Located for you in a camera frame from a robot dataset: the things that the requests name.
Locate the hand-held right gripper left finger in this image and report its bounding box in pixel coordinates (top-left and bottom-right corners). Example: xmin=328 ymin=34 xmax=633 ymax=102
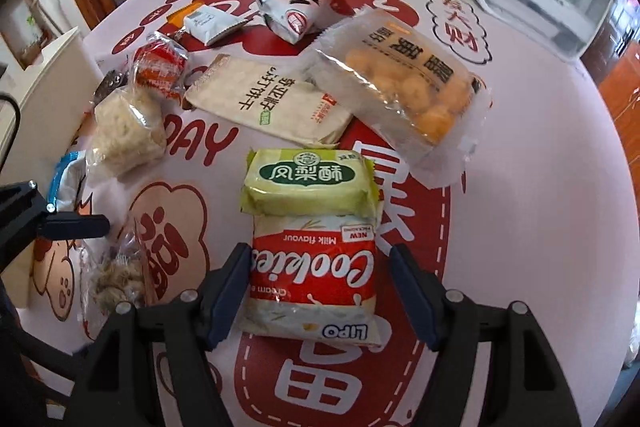
xmin=65 ymin=242 xmax=256 ymax=427

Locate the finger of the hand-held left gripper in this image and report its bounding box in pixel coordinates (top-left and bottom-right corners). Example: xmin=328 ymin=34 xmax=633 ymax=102
xmin=0 ymin=180 xmax=112 ymax=240

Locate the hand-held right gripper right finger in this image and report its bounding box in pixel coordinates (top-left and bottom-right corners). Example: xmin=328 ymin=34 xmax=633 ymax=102
xmin=389 ymin=244 xmax=587 ymax=427

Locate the blue and white snack packet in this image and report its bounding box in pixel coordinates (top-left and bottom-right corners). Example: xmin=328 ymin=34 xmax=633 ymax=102
xmin=47 ymin=150 xmax=91 ymax=213

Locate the clear bag of nut snacks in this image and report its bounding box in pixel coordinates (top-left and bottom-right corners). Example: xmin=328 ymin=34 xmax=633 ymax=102
xmin=77 ymin=217 xmax=161 ymax=338

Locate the red and white cookie packet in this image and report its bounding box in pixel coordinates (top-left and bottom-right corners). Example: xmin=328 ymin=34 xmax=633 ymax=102
xmin=239 ymin=212 xmax=383 ymax=349

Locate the clear bag of rice crisps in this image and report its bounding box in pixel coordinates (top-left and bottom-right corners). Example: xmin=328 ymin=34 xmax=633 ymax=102
xmin=86 ymin=80 xmax=168 ymax=178

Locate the green pastry packet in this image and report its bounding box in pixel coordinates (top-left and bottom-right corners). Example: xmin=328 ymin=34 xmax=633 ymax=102
xmin=239 ymin=148 xmax=386 ymax=220

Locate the dark snack wrapper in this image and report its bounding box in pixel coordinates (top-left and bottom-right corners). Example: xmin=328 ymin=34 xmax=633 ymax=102
xmin=91 ymin=70 xmax=130 ymax=105

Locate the red snack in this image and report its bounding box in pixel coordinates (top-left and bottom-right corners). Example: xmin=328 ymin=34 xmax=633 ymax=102
xmin=131 ymin=32 xmax=190 ymax=100

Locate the clear bag of yellow puffs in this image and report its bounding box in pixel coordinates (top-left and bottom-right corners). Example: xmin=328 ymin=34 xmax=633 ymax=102
xmin=305 ymin=10 xmax=493 ymax=188

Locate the beige cracker packet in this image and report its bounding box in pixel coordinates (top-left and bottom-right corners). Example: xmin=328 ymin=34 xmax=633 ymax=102
xmin=182 ymin=54 xmax=353 ymax=147

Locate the orange and white snack packet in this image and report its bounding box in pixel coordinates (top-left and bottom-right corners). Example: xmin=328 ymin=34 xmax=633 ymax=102
xmin=166 ymin=4 xmax=248 ymax=47

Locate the white and red chips bag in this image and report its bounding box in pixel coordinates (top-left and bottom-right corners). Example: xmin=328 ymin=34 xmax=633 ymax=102
xmin=236 ymin=0 xmax=358 ymax=44

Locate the pink printed tablecloth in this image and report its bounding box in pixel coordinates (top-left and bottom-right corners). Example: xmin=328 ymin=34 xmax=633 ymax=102
xmin=10 ymin=0 xmax=636 ymax=427

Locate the wooden side cabinet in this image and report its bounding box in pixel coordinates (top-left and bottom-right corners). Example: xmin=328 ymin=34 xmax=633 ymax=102
xmin=580 ymin=0 xmax=640 ymax=188

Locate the wooden wall shelf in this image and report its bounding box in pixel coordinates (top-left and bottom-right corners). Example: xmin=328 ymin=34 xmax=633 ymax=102
xmin=0 ymin=0 xmax=56 ymax=70

